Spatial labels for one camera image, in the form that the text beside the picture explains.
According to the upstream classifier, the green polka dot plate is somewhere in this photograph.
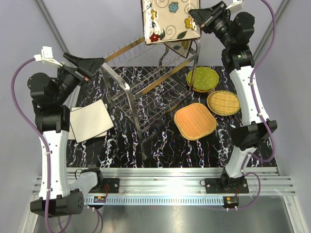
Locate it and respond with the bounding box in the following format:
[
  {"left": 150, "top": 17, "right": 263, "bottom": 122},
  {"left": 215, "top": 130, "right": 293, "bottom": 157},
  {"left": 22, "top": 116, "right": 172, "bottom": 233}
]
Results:
[{"left": 193, "top": 67, "right": 219, "bottom": 92}]

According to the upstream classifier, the woven wicker tray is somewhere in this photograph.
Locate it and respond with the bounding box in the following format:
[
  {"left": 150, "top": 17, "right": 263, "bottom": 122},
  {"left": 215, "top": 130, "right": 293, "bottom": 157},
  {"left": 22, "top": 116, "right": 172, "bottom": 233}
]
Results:
[{"left": 173, "top": 103, "right": 217, "bottom": 141}]

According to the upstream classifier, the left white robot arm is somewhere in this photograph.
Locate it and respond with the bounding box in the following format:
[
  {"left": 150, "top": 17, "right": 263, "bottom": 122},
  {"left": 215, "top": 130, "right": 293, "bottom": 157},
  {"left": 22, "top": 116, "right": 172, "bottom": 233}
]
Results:
[{"left": 27, "top": 52, "right": 104, "bottom": 217}]

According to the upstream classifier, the purple cable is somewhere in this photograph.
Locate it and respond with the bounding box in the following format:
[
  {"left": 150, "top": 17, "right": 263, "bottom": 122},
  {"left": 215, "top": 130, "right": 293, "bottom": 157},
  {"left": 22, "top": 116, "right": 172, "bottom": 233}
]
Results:
[
  {"left": 201, "top": 0, "right": 277, "bottom": 211},
  {"left": 11, "top": 58, "right": 102, "bottom": 233}
]

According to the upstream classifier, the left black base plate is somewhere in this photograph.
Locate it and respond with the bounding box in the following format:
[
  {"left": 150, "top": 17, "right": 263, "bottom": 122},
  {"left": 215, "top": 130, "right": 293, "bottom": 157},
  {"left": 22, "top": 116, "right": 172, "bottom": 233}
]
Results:
[{"left": 95, "top": 178, "right": 120, "bottom": 194}]

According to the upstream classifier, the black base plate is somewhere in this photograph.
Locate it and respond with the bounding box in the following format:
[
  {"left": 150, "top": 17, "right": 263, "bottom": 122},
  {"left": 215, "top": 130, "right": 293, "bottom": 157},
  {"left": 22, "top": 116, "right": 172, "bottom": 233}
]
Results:
[
  {"left": 204, "top": 178, "right": 249, "bottom": 194},
  {"left": 95, "top": 178, "right": 120, "bottom": 194}
]

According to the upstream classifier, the stainless steel dish rack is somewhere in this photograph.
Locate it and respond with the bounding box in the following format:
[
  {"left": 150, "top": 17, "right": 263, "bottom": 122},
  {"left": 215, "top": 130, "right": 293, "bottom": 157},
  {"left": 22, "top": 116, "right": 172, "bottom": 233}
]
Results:
[{"left": 100, "top": 37, "right": 201, "bottom": 145}]

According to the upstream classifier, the aluminium mounting rail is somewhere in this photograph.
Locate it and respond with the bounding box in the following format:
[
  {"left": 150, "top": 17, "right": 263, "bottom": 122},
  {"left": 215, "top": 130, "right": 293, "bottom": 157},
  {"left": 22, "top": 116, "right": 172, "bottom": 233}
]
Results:
[{"left": 31, "top": 167, "right": 296, "bottom": 207}]

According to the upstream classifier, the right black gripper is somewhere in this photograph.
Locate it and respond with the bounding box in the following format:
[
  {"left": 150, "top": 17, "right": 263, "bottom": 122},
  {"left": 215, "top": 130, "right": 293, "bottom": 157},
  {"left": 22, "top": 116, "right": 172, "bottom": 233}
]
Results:
[{"left": 188, "top": 1, "right": 234, "bottom": 49}]

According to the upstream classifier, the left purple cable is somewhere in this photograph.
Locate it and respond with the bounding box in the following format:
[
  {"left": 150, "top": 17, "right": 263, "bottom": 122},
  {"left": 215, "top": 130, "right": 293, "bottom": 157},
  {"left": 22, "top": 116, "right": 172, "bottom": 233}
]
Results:
[{"left": 11, "top": 58, "right": 102, "bottom": 233}]

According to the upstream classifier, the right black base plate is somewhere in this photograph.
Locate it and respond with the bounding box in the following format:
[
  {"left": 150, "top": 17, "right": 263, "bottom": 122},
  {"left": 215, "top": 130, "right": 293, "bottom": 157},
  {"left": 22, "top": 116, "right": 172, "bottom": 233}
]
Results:
[{"left": 204, "top": 178, "right": 249, "bottom": 194}]

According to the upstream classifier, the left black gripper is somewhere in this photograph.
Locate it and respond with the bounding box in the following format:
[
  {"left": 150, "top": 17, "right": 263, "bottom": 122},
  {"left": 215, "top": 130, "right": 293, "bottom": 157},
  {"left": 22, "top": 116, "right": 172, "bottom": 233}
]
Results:
[{"left": 54, "top": 52, "right": 105, "bottom": 104}]

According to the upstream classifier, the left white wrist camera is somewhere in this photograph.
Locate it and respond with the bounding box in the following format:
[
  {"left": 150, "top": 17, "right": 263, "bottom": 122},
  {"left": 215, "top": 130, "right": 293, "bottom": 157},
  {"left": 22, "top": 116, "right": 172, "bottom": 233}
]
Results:
[{"left": 34, "top": 46, "right": 63, "bottom": 68}]

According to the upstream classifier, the rear floral square plate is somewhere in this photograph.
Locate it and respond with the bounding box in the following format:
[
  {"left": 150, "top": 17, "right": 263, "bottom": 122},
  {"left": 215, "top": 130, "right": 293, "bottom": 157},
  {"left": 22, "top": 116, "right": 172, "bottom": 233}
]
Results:
[{"left": 165, "top": 40, "right": 192, "bottom": 58}]

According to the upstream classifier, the dark brown square plate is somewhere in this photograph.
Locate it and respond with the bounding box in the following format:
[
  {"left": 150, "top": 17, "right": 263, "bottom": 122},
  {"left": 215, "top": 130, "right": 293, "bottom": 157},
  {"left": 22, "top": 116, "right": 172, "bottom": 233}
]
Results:
[{"left": 140, "top": 0, "right": 201, "bottom": 45}]

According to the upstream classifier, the white square plate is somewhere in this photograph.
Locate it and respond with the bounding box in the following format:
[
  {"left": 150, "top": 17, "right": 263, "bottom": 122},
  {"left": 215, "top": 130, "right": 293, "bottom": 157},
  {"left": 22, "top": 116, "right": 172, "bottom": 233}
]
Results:
[{"left": 69, "top": 99, "right": 114, "bottom": 143}]

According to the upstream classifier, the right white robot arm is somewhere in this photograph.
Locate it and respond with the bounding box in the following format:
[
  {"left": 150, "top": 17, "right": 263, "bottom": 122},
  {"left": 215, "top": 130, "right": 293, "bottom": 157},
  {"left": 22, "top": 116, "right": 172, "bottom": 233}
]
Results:
[{"left": 189, "top": 0, "right": 277, "bottom": 193}]

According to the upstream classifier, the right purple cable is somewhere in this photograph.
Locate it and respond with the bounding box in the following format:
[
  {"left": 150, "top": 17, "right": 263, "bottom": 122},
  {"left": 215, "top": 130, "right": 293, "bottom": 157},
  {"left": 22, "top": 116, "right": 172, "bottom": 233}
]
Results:
[{"left": 201, "top": 0, "right": 277, "bottom": 211}]

